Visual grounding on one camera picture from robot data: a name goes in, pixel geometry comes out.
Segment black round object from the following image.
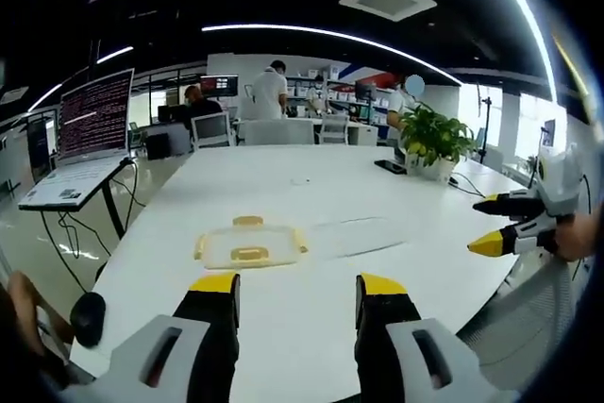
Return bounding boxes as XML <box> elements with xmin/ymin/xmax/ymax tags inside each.
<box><xmin>70</xmin><ymin>292</ymin><xmax>108</xmax><ymax>348</ymax></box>

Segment silver laptop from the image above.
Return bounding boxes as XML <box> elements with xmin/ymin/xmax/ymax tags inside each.
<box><xmin>18</xmin><ymin>67</ymin><xmax>136</xmax><ymax>211</ymax></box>

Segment long ceiling light strip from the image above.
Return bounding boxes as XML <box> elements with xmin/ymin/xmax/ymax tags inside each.
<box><xmin>27</xmin><ymin>46</ymin><xmax>136</xmax><ymax>114</ymax></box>
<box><xmin>201</xmin><ymin>23</ymin><xmax>461</xmax><ymax>89</ymax></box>
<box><xmin>476</xmin><ymin>0</ymin><xmax>562</xmax><ymax>98</ymax></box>

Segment shelf with white boxes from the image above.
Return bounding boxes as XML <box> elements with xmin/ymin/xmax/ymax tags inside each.
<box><xmin>285</xmin><ymin>62</ymin><xmax>394</xmax><ymax>114</ymax></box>

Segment black phone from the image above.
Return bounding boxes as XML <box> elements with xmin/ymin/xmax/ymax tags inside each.
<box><xmin>374</xmin><ymin>159</ymin><xmax>409</xmax><ymax>175</ymax></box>

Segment person's leg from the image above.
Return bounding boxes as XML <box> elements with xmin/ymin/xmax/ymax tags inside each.
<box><xmin>0</xmin><ymin>270</ymin><xmax>76</xmax><ymax>390</ymax></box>

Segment potted green plant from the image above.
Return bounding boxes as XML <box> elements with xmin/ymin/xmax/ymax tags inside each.
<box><xmin>398</xmin><ymin>103</ymin><xmax>478</xmax><ymax>182</ymax></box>

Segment grey mesh office chair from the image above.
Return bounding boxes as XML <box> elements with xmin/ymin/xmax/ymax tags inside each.
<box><xmin>464</xmin><ymin>251</ymin><xmax>589</xmax><ymax>378</ymax></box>

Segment dark monitor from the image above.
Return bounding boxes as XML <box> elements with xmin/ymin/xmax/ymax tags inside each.
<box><xmin>355</xmin><ymin>80</ymin><xmax>378</xmax><ymax>103</ymax></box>

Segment black laptop stand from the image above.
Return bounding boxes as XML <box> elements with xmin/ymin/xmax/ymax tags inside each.
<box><xmin>40</xmin><ymin>157</ymin><xmax>143</xmax><ymax>281</ymax></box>

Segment clear plastic lid yellow buckles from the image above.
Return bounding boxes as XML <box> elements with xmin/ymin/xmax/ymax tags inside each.
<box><xmin>193</xmin><ymin>215</ymin><xmax>310</xmax><ymax>268</ymax></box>

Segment monitor with red screen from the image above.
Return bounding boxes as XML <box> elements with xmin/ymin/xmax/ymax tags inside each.
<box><xmin>200</xmin><ymin>75</ymin><xmax>240</xmax><ymax>98</ymax></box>

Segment black tripod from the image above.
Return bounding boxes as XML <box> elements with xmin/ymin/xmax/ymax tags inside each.
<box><xmin>475</xmin><ymin>95</ymin><xmax>495</xmax><ymax>164</ymax></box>

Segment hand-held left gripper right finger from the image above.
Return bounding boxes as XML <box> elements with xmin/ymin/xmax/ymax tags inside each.
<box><xmin>353</xmin><ymin>272</ymin><xmax>520</xmax><ymax>403</ymax></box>

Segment person's right hand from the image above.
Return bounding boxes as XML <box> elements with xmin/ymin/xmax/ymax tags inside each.
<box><xmin>551</xmin><ymin>212</ymin><xmax>604</xmax><ymax>262</ymax></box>

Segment black cable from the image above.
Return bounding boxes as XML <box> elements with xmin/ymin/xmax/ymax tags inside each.
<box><xmin>447</xmin><ymin>171</ymin><xmax>488</xmax><ymax>200</ymax></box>
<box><xmin>41</xmin><ymin>160</ymin><xmax>141</xmax><ymax>295</ymax></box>

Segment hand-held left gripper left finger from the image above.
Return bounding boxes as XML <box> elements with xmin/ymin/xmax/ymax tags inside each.
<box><xmin>60</xmin><ymin>270</ymin><xmax>242</xmax><ymax>403</ymax></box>

